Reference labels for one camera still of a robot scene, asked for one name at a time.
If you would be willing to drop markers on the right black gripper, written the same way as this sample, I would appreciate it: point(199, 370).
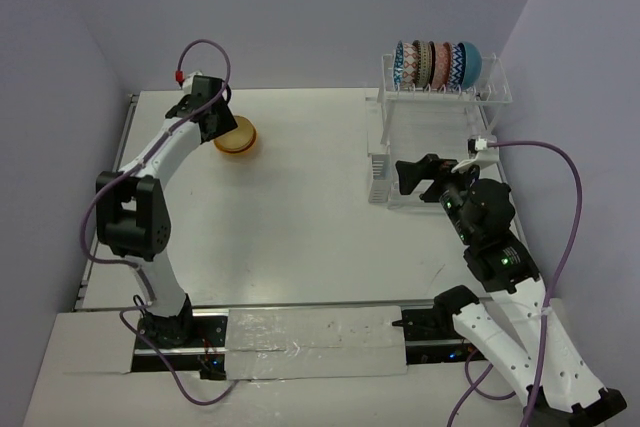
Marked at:
point(428, 166)

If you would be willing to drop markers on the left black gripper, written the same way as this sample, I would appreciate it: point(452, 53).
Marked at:
point(220, 121)

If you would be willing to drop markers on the tan bowl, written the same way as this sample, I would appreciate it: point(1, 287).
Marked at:
point(240, 134)

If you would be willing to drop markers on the yellow bowl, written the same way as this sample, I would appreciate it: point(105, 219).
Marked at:
point(245, 147)

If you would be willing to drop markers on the black floral patterned bowl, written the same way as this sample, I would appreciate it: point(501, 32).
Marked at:
point(441, 65)

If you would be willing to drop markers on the blue triangle patterned bowl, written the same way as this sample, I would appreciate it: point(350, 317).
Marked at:
point(403, 65)

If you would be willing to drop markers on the solid blue bowl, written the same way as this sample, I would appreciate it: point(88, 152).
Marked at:
point(473, 64)

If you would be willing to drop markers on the brown lattice rim bowl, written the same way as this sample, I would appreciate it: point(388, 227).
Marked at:
point(426, 53)

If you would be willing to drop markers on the red patterned bowl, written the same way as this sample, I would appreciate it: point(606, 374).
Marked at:
point(456, 67)

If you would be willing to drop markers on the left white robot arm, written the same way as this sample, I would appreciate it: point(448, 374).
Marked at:
point(132, 217)

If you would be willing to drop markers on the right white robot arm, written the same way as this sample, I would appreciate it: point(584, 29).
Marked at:
point(539, 360)

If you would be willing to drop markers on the silver tape patch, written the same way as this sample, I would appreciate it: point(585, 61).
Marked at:
point(306, 343)

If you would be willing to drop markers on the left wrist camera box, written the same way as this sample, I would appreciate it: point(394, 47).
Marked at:
point(185, 81)

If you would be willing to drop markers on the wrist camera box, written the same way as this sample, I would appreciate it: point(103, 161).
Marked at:
point(482, 153)
point(185, 81)

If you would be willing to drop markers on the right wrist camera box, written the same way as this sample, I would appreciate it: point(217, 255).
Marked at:
point(482, 153)

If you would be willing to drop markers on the white wire dish rack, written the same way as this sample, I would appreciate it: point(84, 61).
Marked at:
point(407, 124)

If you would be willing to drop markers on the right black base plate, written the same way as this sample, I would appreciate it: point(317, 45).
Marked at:
point(428, 340)

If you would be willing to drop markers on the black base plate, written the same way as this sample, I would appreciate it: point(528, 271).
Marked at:
point(428, 340)
point(202, 352)

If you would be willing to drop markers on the aluminium table edge rail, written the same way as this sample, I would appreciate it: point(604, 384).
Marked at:
point(103, 202)

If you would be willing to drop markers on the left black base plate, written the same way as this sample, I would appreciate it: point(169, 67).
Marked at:
point(202, 352)

